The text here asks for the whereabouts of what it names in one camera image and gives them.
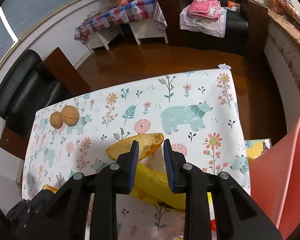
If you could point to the plaid covered side table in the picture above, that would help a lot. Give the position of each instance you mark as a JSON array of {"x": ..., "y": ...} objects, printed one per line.
[{"x": 144, "y": 17}]

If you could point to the clear red snack package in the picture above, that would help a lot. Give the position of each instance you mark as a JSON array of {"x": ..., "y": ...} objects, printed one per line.
[{"x": 212, "y": 214}]

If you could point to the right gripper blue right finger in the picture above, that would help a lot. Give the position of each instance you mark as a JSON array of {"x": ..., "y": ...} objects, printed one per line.
[{"x": 169, "y": 164}]

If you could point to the small walnut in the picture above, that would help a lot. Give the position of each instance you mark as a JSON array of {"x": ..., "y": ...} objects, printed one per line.
[{"x": 56, "y": 120}]

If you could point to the pink plastic trash bin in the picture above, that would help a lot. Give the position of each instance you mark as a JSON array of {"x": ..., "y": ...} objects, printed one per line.
[{"x": 275, "y": 182}]

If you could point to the white cloth on armchair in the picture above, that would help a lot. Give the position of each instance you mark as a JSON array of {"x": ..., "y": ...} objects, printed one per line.
[{"x": 214, "y": 27}]

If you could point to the white paper scrap on floor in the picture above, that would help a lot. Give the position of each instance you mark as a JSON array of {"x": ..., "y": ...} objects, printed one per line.
[{"x": 224, "y": 66}]

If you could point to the bed with brown blanket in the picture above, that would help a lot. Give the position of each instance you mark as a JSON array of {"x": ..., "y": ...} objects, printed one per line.
[{"x": 283, "y": 54}]

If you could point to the brown wooden side cabinet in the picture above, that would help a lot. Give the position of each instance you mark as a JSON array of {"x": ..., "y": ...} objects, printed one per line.
[{"x": 61, "y": 68}]

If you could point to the orange fruit on side table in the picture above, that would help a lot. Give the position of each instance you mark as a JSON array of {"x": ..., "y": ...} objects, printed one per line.
[{"x": 123, "y": 2}]

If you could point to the pink folded clothes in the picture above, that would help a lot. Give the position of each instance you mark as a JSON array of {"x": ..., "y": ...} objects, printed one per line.
[{"x": 210, "y": 9}]

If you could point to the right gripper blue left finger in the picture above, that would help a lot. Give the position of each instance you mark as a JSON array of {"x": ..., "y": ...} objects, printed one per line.
[{"x": 132, "y": 164}]

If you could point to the black leather armchair left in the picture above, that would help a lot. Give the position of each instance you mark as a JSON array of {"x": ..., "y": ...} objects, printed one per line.
[{"x": 26, "y": 88}]

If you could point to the yellow plastic bag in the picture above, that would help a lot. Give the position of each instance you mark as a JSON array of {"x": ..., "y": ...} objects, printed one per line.
[{"x": 152, "y": 187}]

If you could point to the floral bear tablecloth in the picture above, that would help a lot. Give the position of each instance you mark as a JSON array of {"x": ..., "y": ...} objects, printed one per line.
[{"x": 198, "y": 113}]

